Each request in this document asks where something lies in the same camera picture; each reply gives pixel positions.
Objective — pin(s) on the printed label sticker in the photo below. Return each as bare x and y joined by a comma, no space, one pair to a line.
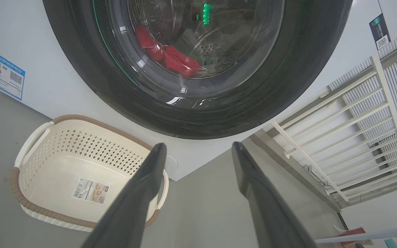
90,191

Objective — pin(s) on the small red box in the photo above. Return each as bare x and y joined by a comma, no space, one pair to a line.
353,230

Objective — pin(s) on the white slatted gate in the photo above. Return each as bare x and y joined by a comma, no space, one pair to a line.
382,79

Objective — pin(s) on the dark blue QR sticker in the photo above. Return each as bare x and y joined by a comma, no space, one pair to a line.
379,32

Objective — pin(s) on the black round washer door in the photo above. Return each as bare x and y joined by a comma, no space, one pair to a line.
115,96

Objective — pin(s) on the cream plastic laundry basket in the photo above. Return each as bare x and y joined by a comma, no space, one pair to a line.
57,165

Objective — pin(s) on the red and white garment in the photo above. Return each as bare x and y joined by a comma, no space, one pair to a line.
179,62

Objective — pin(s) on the steel washer drum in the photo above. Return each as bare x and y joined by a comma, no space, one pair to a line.
226,41

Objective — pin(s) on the white washing machine body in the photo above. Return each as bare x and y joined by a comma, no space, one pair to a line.
47,51

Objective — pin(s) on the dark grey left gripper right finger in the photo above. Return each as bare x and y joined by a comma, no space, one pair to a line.
271,213

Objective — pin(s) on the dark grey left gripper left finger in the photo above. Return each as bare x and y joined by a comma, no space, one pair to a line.
133,206

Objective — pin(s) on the blue energy label sticker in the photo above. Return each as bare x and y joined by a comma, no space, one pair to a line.
9,75

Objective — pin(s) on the white flat bar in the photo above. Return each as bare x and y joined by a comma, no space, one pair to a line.
391,233

